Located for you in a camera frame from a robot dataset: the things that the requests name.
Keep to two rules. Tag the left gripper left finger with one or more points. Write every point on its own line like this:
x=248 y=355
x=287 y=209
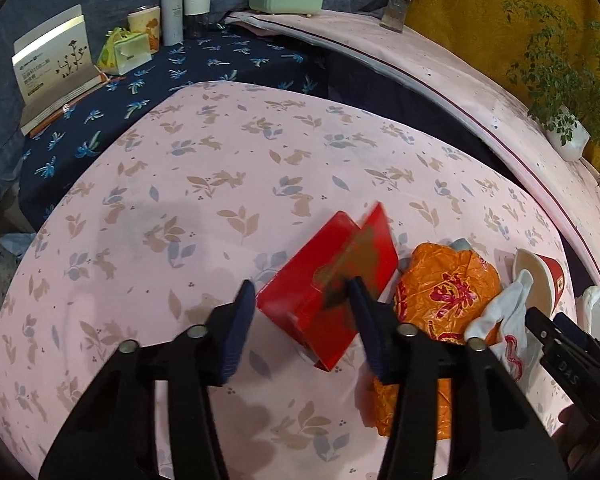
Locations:
x=206 y=355

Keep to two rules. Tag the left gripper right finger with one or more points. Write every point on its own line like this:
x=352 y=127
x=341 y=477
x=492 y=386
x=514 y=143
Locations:
x=401 y=355

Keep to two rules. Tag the white cloth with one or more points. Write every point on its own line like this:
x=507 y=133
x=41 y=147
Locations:
x=501 y=327

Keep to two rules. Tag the orange plastic bag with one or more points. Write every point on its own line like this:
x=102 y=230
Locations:
x=441 y=292

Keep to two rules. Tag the red gift box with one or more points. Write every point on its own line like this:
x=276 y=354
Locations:
x=307 y=298

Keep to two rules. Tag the white bag lined trash bin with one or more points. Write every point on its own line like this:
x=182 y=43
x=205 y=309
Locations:
x=588 y=311

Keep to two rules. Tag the pink rabbit print tablecloth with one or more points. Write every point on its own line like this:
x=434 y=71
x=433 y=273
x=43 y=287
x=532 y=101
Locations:
x=220 y=183

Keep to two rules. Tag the navy floral cloth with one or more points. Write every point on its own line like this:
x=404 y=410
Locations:
x=53 y=159

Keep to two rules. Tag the pink dotted bed sheet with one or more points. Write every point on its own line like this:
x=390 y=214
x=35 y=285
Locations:
x=567 y=191

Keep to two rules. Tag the green plant in white pot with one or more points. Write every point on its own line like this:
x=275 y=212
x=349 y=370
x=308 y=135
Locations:
x=560 y=69

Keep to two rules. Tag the small green yellow box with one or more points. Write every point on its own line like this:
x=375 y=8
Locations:
x=123 y=52

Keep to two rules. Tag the white floral card box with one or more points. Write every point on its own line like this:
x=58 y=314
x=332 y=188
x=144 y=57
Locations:
x=53 y=66

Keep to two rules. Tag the cream patterned cup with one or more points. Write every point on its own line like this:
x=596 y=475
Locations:
x=147 y=19

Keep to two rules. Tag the tall white bottle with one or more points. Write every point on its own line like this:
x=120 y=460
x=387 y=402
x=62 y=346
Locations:
x=172 y=22

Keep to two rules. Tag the white cylindrical jar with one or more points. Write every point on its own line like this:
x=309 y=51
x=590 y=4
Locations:
x=196 y=15

